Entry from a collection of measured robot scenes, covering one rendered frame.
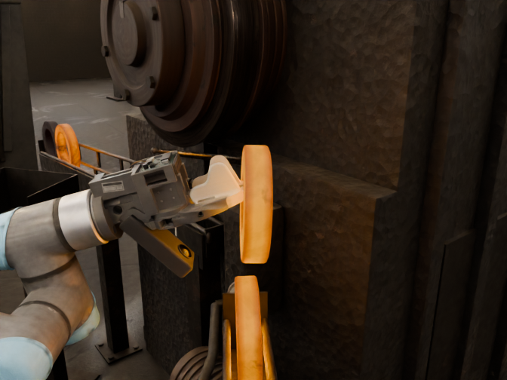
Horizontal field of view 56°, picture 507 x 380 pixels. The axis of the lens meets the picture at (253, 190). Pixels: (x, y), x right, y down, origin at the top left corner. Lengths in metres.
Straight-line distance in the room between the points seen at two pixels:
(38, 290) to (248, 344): 0.28
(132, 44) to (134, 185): 0.43
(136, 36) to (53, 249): 0.46
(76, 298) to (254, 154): 0.30
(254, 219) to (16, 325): 0.29
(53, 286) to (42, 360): 0.12
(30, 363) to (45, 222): 0.17
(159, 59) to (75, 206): 0.36
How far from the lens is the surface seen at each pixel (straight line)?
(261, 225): 0.57
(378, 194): 0.80
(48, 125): 2.08
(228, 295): 0.80
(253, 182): 0.57
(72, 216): 0.64
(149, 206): 0.61
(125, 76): 1.06
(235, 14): 0.85
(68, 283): 0.69
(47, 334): 0.61
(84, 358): 1.92
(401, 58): 0.79
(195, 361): 0.96
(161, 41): 0.89
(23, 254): 0.68
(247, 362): 0.67
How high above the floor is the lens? 1.13
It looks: 19 degrees down
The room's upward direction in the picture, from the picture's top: straight up
